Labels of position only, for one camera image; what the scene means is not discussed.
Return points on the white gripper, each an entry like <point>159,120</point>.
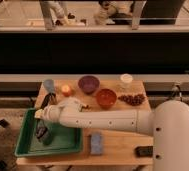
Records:
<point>49,113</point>

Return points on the dark brush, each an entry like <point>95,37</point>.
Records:
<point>43,135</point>

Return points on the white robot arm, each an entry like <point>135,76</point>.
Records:
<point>168,124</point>

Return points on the green plastic tray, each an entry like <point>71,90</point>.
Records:
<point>59,140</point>

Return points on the dark utensil on table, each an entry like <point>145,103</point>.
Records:
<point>49,99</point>

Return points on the blue cup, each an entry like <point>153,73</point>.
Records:
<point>49,85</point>

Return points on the orange fruit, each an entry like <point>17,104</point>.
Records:
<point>66,90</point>

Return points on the blue sponge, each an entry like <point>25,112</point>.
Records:
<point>96,144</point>

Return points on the purple bowl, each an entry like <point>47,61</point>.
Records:
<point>88,84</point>

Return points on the wooden table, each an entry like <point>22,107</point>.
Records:
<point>118,146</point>

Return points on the orange bowl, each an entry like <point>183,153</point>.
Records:
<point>106,98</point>

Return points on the white cup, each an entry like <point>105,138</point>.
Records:
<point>125,80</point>

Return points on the bunch of red grapes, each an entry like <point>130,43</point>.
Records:
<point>133,100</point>

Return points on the black rectangular object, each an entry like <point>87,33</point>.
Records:
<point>144,151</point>

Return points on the person in background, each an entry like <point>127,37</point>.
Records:
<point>112,9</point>

